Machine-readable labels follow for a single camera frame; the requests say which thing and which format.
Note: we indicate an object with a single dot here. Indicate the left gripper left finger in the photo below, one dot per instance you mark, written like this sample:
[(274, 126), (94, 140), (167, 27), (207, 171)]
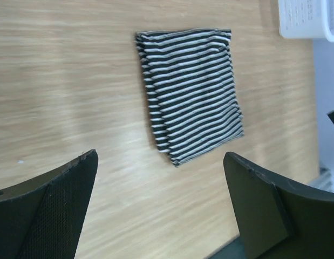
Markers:
[(43, 217)]

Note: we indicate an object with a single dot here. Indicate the black white striped tank top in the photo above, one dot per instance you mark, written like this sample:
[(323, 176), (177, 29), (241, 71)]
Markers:
[(190, 87)]

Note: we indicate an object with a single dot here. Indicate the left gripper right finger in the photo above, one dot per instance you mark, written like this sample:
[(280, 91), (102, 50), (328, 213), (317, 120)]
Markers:
[(278, 217)]

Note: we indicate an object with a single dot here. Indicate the white plastic basket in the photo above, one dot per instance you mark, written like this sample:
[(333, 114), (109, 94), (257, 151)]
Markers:
[(307, 19)]

